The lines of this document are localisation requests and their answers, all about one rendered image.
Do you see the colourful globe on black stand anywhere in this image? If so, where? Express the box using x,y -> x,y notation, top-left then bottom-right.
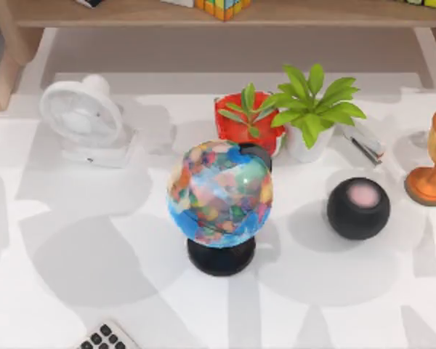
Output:
166,140 -> 275,277

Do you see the colourful puzzle cube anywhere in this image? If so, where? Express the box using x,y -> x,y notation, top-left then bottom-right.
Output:
193,0 -> 254,21

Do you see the white calculator with black keys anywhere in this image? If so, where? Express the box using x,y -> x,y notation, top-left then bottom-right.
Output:
75,319 -> 141,349

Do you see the wooden shelf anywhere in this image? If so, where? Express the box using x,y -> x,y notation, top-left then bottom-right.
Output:
0,0 -> 436,111

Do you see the green and yellow puzzle cube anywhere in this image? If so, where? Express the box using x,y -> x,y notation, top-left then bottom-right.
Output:
395,0 -> 436,9

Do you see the white stapler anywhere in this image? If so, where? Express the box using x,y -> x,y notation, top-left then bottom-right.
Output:
339,121 -> 385,167

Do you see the white desk fan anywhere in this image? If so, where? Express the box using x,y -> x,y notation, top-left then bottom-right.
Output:
39,74 -> 137,169

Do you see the red plant pot with plant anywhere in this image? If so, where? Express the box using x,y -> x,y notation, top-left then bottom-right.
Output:
214,82 -> 288,158

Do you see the white plant pot with plant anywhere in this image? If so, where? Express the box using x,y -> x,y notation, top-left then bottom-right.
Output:
269,63 -> 368,164

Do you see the black round speaker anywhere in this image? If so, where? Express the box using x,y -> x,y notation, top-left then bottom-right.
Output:
326,177 -> 391,241

